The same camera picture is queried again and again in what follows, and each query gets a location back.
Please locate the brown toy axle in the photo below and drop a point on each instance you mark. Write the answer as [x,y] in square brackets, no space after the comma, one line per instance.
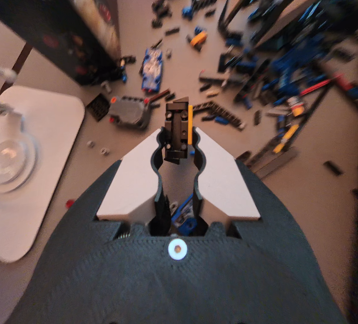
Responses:
[158,96]

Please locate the white document stand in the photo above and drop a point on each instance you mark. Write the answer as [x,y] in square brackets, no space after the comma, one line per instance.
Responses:
[39,150]

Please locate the grey desk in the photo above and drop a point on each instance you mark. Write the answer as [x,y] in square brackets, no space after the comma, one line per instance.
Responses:
[330,212]

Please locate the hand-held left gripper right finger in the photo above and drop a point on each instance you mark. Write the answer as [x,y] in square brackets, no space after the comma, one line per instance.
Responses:
[226,190]

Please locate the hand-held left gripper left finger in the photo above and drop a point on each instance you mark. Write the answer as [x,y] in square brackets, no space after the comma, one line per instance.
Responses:
[131,190]

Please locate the short black toy beam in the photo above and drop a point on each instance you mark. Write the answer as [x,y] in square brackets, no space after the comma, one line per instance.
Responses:
[333,168]

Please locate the toy truck set box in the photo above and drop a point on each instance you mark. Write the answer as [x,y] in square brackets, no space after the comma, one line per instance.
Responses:
[61,16]

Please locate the small orange toy piece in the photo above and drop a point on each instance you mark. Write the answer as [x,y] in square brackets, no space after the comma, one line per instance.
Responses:
[198,39]

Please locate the grey toy motor block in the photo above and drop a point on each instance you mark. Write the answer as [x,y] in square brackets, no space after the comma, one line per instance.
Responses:
[130,113]

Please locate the small red toy stud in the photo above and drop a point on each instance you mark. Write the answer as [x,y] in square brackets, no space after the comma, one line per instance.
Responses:
[70,204]

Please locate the black square toy tile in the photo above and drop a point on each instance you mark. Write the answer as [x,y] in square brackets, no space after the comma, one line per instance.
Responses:
[99,107]

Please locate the blue printed toy panel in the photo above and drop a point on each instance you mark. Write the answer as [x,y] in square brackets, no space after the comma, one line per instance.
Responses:
[151,70]

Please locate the pile of toy building pieces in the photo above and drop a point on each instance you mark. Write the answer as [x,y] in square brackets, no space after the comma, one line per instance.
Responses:
[279,78]

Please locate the black toy connector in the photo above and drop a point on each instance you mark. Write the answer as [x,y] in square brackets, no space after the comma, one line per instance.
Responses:
[160,11]

